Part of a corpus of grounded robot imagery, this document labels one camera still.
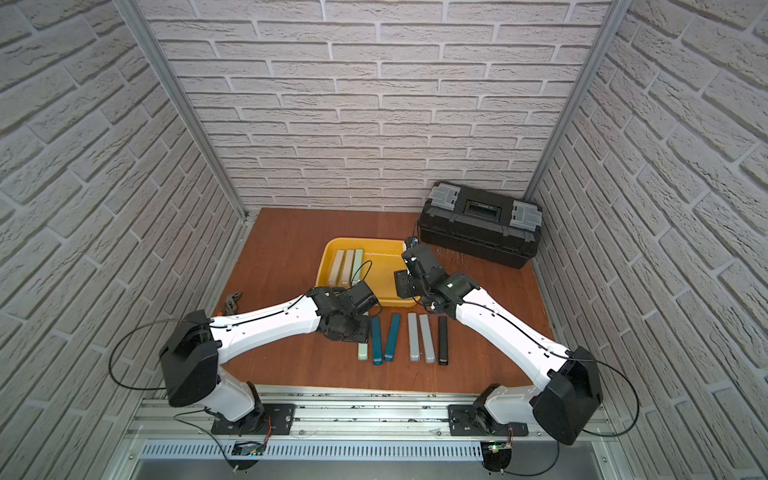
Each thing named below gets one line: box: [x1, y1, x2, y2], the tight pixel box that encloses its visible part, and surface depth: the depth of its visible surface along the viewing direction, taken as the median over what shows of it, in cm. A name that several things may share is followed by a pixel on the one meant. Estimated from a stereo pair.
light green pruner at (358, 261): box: [352, 248, 364, 284], surface depth 102 cm
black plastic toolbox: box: [418, 181, 543, 269], surface depth 99 cm
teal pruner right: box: [384, 313, 401, 362], surface depth 89 cm
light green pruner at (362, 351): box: [358, 342, 368, 361], surface depth 85 cm
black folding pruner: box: [438, 316, 449, 366], surface depth 87 cm
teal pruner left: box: [371, 316, 383, 366], surface depth 84 cm
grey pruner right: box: [419, 314, 436, 364], surface depth 87 cm
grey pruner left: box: [408, 312, 420, 362], surface depth 87 cm
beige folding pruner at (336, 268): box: [328, 250, 345, 288], surface depth 102 cm
